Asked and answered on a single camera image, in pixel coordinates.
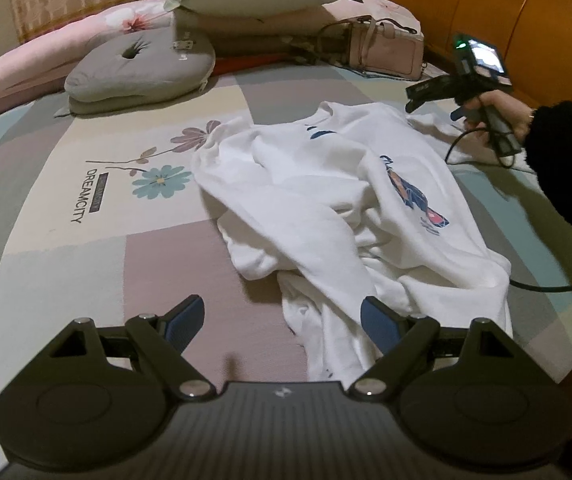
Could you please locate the white printed sweatshirt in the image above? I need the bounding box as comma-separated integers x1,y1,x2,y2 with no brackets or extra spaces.
192,102,512,385

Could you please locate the person right hand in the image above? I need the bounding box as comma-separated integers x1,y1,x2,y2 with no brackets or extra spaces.
463,90,536,143

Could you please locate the pink leather handbag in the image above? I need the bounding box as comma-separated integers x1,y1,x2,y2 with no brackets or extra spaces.
314,15,424,81

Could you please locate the red folded cloth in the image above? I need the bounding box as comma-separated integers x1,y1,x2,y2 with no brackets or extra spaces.
212,53,290,76

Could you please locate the grey donut cushion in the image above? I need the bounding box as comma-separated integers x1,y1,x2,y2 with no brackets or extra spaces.
64,27,216,116

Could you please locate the pink floral folded quilt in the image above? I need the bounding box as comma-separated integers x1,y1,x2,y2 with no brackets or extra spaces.
0,0,424,114

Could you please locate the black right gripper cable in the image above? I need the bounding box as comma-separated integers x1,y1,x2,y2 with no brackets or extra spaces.
444,127,572,292

